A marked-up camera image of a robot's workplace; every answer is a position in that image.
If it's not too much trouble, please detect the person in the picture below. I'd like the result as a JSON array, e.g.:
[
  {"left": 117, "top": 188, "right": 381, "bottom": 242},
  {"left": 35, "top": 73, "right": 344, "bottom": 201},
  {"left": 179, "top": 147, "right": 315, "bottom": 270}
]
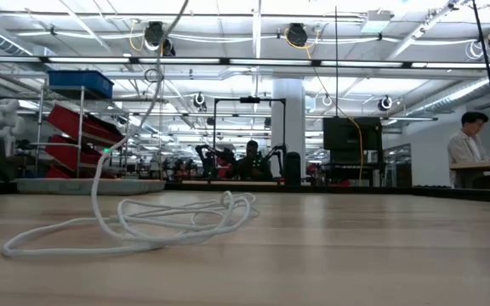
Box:
[
  {"left": 234, "top": 139, "right": 274, "bottom": 182},
  {"left": 447, "top": 110, "right": 490, "bottom": 189}
]

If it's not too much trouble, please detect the white ceiling box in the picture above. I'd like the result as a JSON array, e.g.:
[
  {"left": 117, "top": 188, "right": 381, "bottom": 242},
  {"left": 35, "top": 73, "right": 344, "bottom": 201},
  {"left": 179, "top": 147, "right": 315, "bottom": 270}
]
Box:
[{"left": 360, "top": 10, "right": 394, "bottom": 34}]

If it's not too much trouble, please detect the metal bin rack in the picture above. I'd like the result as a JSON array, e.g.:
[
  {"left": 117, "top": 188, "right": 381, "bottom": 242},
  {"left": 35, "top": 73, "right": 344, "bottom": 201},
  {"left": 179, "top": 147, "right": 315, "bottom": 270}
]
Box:
[{"left": 31, "top": 84, "right": 132, "bottom": 179}]

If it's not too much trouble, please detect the long ceiling light strip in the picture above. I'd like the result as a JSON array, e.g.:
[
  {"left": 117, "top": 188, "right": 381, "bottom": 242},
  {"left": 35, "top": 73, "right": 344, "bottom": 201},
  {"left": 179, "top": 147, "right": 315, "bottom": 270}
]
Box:
[{"left": 0, "top": 54, "right": 490, "bottom": 70}]

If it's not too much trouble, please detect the grey plastic tool case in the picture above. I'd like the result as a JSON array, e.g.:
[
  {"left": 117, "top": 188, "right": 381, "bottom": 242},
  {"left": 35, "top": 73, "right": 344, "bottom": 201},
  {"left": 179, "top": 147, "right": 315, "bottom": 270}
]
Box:
[{"left": 14, "top": 177, "right": 168, "bottom": 196}]

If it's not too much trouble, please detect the black background station frame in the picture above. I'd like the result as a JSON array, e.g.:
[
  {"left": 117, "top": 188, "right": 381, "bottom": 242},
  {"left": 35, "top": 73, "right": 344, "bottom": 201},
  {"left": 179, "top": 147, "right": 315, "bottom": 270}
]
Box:
[{"left": 212, "top": 96, "right": 288, "bottom": 182}]

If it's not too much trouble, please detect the black cylindrical bin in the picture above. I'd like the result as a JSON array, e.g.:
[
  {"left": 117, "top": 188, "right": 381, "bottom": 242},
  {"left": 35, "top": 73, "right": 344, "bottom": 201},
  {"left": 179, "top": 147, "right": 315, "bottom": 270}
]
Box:
[{"left": 283, "top": 151, "right": 303, "bottom": 187}]

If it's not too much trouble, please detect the yellow hanging cable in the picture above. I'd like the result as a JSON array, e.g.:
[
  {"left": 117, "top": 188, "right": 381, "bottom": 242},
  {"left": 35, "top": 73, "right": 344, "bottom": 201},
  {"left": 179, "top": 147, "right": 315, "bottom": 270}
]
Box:
[{"left": 284, "top": 27, "right": 364, "bottom": 182}]

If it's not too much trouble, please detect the wooden background table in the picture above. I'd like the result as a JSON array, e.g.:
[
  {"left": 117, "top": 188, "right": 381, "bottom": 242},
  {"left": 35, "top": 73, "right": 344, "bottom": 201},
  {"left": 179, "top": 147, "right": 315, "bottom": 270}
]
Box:
[{"left": 448, "top": 157, "right": 490, "bottom": 190}]

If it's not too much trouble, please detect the red slanted storage bin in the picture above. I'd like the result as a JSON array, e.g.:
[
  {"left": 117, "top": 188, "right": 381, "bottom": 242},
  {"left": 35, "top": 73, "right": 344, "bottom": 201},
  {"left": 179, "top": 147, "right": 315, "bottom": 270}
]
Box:
[
  {"left": 43, "top": 134, "right": 110, "bottom": 169},
  {"left": 45, "top": 164, "right": 117, "bottom": 179},
  {"left": 48, "top": 105, "right": 128, "bottom": 148}
]

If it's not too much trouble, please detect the black monitor on stand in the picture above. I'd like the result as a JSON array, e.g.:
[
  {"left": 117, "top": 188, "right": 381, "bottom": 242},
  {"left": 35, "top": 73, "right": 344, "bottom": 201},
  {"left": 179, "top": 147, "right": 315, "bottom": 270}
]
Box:
[{"left": 322, "top": 116, "right": 385, "bottom": 187}]

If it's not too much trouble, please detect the white cord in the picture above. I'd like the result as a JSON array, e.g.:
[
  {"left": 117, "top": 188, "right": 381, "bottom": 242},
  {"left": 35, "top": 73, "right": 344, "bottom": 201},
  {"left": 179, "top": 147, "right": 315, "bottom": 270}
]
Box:
[{"left": 1, "top": 0, "right": 258, "bottom": 258}]

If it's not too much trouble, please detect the white robot figure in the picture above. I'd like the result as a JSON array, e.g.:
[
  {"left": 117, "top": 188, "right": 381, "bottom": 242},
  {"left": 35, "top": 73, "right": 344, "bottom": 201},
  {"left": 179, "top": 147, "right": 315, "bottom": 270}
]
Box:
[{"left": 0, "top": 99, "right": 27, "bottom": 159}]

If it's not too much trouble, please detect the blue bin on rack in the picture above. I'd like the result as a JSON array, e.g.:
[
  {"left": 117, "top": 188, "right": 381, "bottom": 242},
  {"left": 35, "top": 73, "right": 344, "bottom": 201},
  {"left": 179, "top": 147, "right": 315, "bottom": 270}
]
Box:
[{"left": 48, "top": 70, "right": 115, "bottom": 99}]

